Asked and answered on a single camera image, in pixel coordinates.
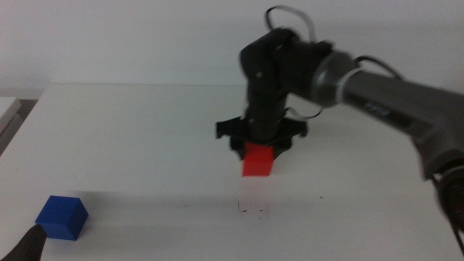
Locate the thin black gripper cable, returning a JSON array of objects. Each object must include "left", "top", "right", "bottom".
[{"left": 285, "top": 107, "right": 324, "bottom": 121}]

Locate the blue cube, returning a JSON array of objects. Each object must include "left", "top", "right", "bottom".
[{"left": 34, "top": 195, "right": 90, "bottom": 241}]

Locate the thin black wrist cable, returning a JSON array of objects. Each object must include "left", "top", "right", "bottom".
[{"left": 264, "top": 4, "right": 317, "bottom": 44}]

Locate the red cube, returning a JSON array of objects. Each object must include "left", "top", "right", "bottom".
[{"left": 241, "top": 141, "right": 276, "bottom": 178}]

